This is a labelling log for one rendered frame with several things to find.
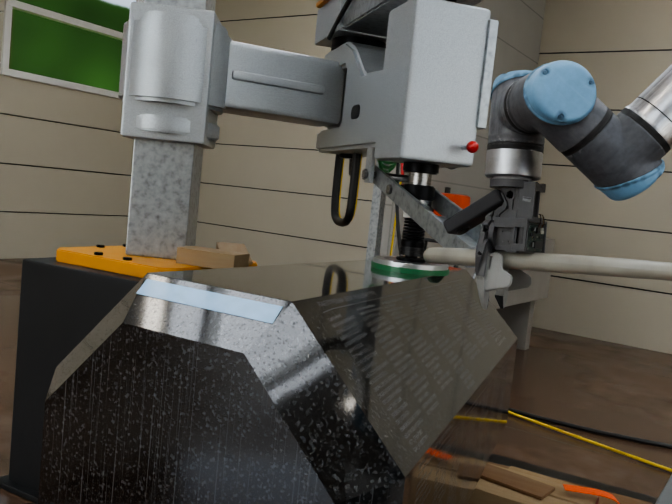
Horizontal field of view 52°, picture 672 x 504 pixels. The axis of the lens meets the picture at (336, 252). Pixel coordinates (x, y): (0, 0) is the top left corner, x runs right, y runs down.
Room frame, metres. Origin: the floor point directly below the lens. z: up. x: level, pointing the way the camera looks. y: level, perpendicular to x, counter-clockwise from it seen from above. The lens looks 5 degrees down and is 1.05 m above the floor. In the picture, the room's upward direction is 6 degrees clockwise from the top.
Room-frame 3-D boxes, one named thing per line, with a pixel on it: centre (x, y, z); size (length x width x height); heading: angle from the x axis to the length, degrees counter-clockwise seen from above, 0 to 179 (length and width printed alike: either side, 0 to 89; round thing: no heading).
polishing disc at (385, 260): (1.94, -0.21, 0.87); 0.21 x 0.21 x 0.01
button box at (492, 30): (1.90, -0.34, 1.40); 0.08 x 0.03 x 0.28; 18
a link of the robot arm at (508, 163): (1.14, -0.28, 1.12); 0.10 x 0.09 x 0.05; 138
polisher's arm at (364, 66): (2.31, -0.10, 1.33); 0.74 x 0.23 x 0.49; 18
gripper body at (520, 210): (1.13, -0.28, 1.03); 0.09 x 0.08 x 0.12; 48
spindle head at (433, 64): (2.01, -0.19, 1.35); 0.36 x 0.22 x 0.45; 18
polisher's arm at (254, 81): (2.36, 0.40, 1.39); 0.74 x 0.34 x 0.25; 116
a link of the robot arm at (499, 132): (1.14, -0.27, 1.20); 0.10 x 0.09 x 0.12; 7
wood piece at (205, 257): (2.12, 0.38, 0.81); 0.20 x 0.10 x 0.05; 71
